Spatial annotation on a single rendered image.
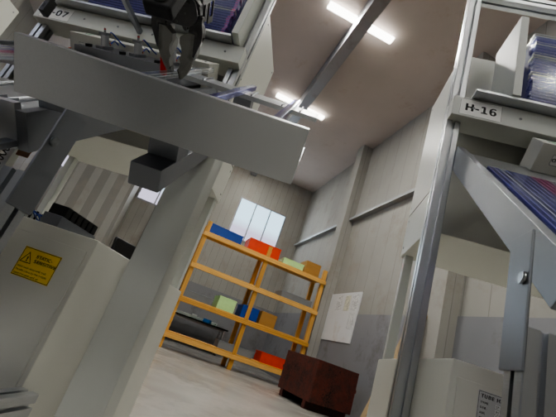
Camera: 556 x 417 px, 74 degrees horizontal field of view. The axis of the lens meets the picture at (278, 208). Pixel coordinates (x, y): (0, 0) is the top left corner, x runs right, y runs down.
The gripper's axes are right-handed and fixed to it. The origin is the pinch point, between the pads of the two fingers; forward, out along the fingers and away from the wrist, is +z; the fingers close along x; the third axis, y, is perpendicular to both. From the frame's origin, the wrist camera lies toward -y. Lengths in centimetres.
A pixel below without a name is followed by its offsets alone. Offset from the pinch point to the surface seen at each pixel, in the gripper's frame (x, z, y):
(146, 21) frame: 38, 12, 60
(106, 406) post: -14, 28, -46
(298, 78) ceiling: 44, 233, 709
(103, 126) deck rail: 10.2, 11.7, -7.7
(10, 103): 14.9, 3.0, -22.5
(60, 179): 66, 80, 44
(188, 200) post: -12.6, 11.8, -20.0
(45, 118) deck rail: 11.7, 5.4, -19.9
